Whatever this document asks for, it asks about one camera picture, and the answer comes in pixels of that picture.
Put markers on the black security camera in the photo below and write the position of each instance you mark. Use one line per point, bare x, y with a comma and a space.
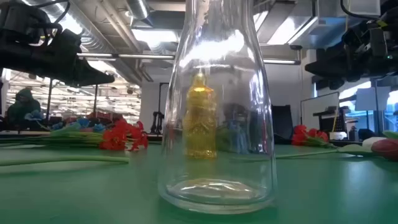
296, 47

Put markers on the person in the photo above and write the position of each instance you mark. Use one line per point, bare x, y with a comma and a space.
23, 105

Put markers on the black tripod stand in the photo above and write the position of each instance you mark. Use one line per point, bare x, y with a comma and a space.
377, 109

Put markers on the red poppy flower bunch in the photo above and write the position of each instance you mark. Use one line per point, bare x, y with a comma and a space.
115, 140
300, 133

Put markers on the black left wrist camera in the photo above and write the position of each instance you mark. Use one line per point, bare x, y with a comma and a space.
21, 21

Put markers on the whiteboard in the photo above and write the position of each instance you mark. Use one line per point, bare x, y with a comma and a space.
320, 109

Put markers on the black background gantry frame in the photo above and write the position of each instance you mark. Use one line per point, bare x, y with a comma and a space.
95, 99

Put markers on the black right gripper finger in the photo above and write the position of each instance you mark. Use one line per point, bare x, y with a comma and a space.
331, 84
339, 67

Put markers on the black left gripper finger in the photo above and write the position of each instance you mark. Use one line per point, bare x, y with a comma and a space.
90, 77

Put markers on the ceiling tube light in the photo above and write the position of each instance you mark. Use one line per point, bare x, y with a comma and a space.
140, 56
280, 62

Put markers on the white tulip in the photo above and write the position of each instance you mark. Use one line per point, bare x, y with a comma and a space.
373, 142

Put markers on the white paper sheet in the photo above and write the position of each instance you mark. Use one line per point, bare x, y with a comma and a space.
373, 99

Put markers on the yellow glass vase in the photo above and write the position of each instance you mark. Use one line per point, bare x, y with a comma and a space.
200, 124

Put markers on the clear glass vase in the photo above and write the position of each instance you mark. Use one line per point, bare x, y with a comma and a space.
264, 174

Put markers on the black cabinet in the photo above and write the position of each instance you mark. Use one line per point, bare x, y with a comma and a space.
282, 123

